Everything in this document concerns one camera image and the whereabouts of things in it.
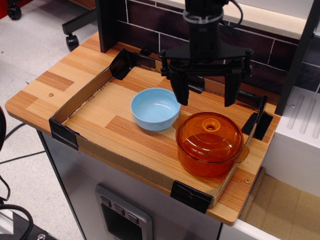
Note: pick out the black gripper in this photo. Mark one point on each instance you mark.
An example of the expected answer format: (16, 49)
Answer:
(206, 55)

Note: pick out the orange transparent pot lid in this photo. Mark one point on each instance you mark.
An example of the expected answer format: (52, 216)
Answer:
(209, 137)

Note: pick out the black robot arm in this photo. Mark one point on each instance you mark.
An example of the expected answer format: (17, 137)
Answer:
(204, 7)

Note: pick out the orange transparent pot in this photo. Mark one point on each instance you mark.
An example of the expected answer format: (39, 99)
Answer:
(209, 170)

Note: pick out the light blue bowl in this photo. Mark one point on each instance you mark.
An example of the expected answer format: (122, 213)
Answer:
(155, 109)

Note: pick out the cardboard fence with black tape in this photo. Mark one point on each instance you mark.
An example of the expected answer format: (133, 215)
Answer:
(255, 127)

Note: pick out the light wooden shelf board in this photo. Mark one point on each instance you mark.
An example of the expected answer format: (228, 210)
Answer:
(257, 18)

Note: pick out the white toy sink unit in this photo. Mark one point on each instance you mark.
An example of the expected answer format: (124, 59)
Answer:
(293, 156)

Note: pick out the toy oven control panel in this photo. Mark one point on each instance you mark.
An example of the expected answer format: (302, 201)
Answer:
(122, 219)

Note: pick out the black shelf post right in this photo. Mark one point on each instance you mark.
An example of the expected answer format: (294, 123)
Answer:
(303, 45)

